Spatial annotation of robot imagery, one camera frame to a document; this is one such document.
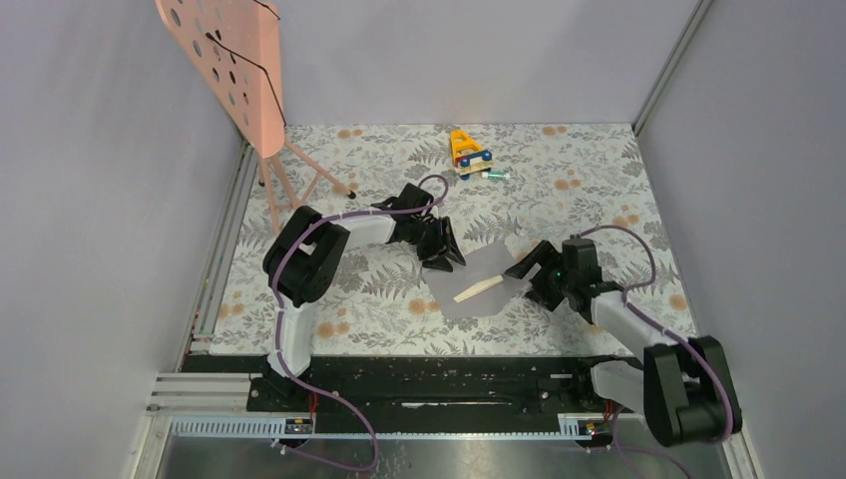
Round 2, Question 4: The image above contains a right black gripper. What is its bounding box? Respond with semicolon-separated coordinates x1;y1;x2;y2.
505;240;576;312

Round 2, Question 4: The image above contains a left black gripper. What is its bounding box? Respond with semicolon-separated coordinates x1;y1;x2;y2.
407;218;465;273

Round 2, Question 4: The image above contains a grey lavender envelope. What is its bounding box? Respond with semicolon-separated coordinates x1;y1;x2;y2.
422;240;528;319

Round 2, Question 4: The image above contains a beige lined letter paper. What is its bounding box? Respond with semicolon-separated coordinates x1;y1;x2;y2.
453;274;504;303

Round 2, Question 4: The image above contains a green white glue stick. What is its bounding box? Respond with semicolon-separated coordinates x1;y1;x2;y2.
481;171;511;181

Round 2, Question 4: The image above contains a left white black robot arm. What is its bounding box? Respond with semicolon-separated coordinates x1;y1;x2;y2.
262;184;466;410

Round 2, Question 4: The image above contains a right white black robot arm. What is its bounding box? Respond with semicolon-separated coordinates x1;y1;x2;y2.
505;237;743;447

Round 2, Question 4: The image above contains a floral patterned table mat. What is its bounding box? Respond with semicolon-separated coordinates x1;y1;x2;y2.
208;123;696;359

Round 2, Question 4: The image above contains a yellow blue toy car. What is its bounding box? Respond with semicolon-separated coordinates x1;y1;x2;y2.
449;130;494;181

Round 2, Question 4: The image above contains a pink perforated music stand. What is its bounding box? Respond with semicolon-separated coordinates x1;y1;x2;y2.
155;0;356;233

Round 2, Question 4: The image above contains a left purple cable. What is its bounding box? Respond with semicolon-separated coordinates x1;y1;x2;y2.
269;174;451;474

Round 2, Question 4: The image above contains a purple cable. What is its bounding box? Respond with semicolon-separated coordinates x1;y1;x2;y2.
269;174;451;474
578;225;736;479

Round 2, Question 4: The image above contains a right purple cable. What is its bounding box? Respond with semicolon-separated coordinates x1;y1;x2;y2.
578;225;736;479

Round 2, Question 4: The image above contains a white slotted cable duct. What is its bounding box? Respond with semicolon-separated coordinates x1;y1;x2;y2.
170;414;602;441

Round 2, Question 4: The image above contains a black cord on stand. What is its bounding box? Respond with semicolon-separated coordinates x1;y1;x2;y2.
205;0;288;129

